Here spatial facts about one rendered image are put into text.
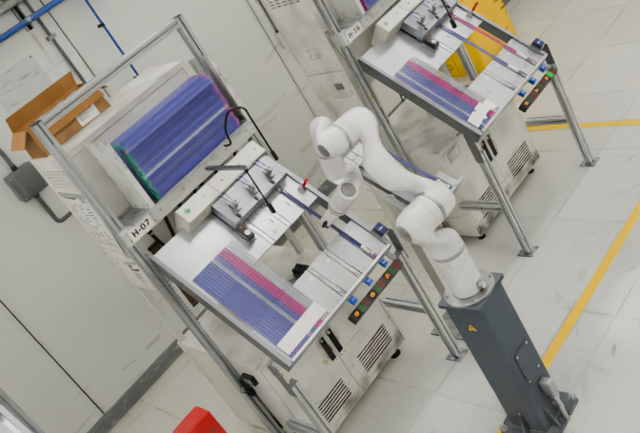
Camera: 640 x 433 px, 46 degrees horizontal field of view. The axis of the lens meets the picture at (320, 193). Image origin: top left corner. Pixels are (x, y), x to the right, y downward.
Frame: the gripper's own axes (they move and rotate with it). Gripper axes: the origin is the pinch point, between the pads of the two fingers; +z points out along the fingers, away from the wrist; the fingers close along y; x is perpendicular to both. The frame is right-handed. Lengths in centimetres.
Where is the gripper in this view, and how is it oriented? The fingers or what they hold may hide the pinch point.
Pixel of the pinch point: (328, 222)
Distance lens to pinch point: 321.4
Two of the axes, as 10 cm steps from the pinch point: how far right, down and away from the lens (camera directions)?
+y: -6.0, 6.4, -4.9
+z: -2.4, 4.4, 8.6
